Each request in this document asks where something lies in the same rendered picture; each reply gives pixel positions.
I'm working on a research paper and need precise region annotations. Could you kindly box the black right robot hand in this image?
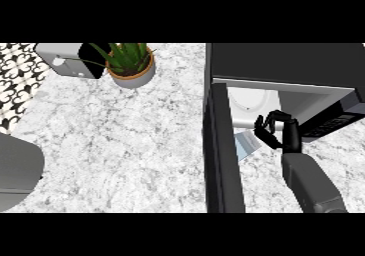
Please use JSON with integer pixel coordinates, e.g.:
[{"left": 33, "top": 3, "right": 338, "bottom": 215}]
[{"left": 253, "top": 109, "right": 304, "bottom": 155}]

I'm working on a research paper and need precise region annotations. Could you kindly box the white milk carton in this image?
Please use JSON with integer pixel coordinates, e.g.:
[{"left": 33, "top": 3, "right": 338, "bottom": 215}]
[{"left": 233, "top": 129, "right": 264, "bottom": 162}]

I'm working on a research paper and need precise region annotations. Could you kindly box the dark grey microwave door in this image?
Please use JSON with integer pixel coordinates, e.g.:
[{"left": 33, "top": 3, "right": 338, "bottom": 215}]
[{"left": 201, "top": 82, "right": 247, "bottom": 214}]

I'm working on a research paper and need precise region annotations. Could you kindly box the black microwave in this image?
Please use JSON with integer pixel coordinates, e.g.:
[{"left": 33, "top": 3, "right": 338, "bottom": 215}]
[{"left": 204, "top": 43, "right": 365, "bottom": 144}]

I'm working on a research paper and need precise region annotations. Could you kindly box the green potted plant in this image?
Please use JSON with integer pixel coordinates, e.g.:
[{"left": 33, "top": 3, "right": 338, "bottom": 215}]
[{"left": 87, "top": 43, "right": 158, "bottom": 89}]

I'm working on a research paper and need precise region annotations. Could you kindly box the grey toaster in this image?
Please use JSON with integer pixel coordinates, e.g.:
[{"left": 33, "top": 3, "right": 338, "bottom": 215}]
[{"left": 34, "top": 43, "right": 112, "bottom": 80}]

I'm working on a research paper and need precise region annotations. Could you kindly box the grey rounded appliance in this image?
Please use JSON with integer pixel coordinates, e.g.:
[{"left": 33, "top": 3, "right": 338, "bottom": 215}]
[{"left": 0, "top": 130, "right": 46, "bottom": 214}]

